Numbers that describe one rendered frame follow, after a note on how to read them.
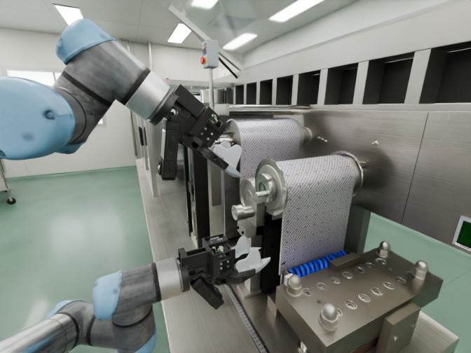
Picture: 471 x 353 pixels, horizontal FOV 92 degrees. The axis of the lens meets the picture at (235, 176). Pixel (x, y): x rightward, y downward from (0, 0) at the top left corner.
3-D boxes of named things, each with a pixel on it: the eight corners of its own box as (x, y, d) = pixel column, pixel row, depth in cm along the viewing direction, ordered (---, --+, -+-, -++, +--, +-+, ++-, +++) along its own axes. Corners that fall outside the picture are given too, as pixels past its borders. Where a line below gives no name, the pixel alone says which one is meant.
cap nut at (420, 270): (407, 272, 60) (411, 258, 58) (415, 268, 61) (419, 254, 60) (422, 281, 56) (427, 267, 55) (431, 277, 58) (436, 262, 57)
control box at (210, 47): (199, 68, 99) (198, 42, 96) (213, 69, 101) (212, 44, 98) (204, 66, 93) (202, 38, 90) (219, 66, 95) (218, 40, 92)
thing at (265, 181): (258, 167, 58) (272, 185, 53) (265, 167, 59) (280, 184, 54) (252, 190, 63) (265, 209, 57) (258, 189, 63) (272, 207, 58)
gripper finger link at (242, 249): (262, 233, 57) (231, 245, 52) (261, 253, 59) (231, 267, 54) (254, 227, 59) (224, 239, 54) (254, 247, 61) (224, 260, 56)
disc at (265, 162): (254, 202, 67) (255, 153, 63) (255, 202, 67) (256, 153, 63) (284, 225, 54) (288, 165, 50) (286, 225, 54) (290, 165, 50)
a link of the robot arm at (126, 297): (101, 303, 46) (94, 268, 44) (158, 286, 51) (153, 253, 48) (97, 337, 39) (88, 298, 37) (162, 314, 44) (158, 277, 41)
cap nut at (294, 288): (282, 288, 54) (284, 272, 53) (295, 283, 56) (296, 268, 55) (292, 299, 51) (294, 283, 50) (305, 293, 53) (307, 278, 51)
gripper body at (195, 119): (232, 127, 43) (181, 80, 37) (205, 162, 43) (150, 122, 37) (218, 124, 50) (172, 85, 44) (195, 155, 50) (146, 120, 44)
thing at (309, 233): (278, 274, 60) (282, 211, 55) (341, 251, 70) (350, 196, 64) (279, 275, 60) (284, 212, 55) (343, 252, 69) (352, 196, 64)
